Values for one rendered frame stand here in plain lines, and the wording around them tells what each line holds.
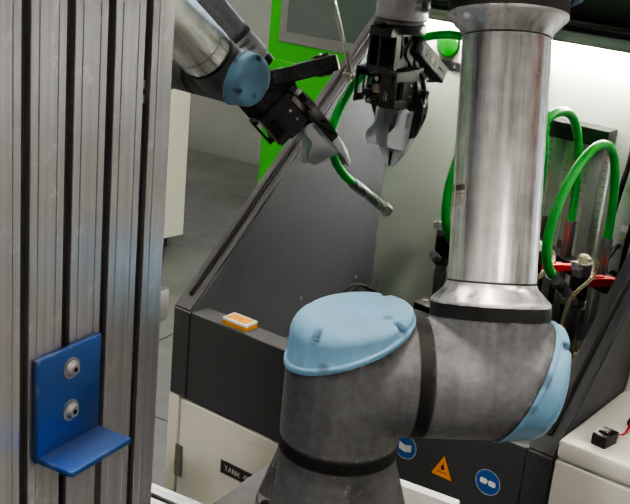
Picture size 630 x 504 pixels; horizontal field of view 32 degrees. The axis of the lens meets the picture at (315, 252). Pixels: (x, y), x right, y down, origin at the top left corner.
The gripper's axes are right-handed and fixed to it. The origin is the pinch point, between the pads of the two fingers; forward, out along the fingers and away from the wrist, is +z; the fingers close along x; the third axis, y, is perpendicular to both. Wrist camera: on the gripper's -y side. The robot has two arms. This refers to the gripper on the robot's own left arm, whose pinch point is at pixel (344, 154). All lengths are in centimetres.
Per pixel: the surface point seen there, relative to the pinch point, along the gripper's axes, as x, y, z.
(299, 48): -295, -84, 27
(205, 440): -14, 47, 23
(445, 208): 17.7, -2.1, 11.8
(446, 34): 0.4, -25.3, -2.6
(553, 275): 26.7, -5.4, 27.1
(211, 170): -464, -42, 69
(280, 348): 1.4, 28.2, 14.8
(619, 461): 46, 10, 42
